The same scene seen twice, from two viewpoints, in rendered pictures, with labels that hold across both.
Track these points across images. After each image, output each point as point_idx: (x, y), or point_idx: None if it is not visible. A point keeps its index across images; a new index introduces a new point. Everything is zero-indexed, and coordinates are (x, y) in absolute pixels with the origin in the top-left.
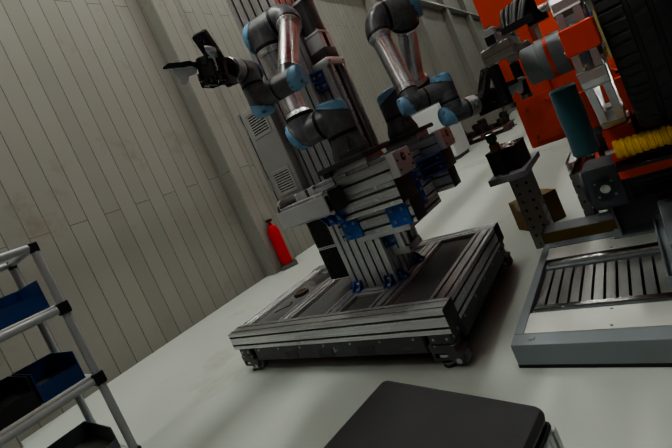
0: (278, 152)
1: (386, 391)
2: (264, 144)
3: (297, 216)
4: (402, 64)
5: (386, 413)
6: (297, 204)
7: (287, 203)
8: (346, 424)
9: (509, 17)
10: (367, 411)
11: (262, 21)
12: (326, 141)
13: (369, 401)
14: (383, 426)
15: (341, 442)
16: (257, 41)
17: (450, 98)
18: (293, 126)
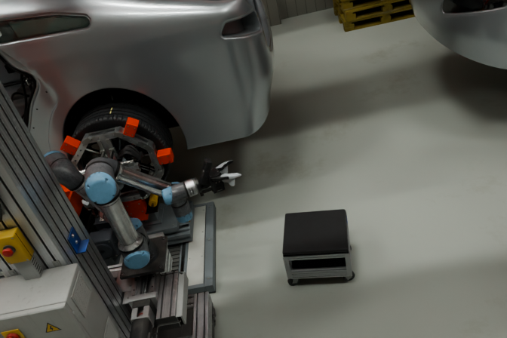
0: (100, 311)
1: (288, 247)
2: (90, 314)
3: (185, 301)
4: None
5: (297, 241)
6: (176, 297)
7: (148, 330)
8: (305, 249)
9: (136, 154)
10: (298, 247)
11: (112, 170)
12: (106, 274)
13: (293, 249)
14: (302, 239)
15: (311, 246)
16: (118, 186)
17: None
18: (145, 245)
